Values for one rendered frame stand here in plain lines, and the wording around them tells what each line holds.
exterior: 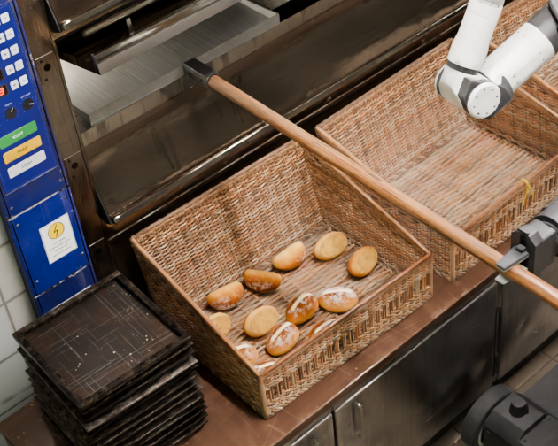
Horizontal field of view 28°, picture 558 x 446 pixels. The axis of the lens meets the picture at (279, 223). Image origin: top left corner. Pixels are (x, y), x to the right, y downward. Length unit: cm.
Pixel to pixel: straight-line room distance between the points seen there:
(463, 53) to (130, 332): 91
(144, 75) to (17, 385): 80
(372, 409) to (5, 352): 89
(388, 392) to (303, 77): 82
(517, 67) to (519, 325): 107
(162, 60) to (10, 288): 63
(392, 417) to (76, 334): 89
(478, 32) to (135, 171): 87
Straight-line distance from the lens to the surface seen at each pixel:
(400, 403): 288
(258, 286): 281
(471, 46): 223
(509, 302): 306
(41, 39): 232
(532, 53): 232
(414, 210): 212
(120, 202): 260
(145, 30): 228
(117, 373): 235
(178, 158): 266
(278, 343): 266
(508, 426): 304
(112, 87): 259
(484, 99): 225
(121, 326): 244
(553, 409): 313
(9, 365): 269
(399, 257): 281
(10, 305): 259
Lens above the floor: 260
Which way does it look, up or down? 41 degrees down
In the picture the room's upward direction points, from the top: 7 degrees counter-clockwise
